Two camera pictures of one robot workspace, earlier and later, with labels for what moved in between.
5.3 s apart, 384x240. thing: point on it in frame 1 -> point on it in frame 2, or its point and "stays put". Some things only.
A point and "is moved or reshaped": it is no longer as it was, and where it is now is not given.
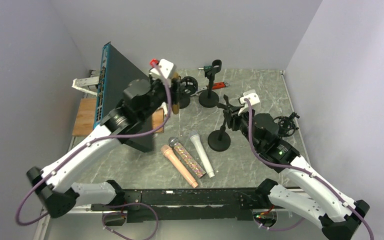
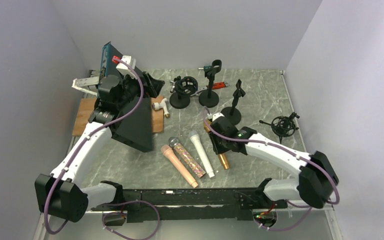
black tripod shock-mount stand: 287,125 stays put
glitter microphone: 174,142 stays put
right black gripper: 234,118 -> 218,149
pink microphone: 167,150 stays put
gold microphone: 176,107 -> 222,156
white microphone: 201,150 stays put
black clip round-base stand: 209,98 stays put
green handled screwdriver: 206,68 stays put
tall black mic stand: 219,140 is moved or reshaped
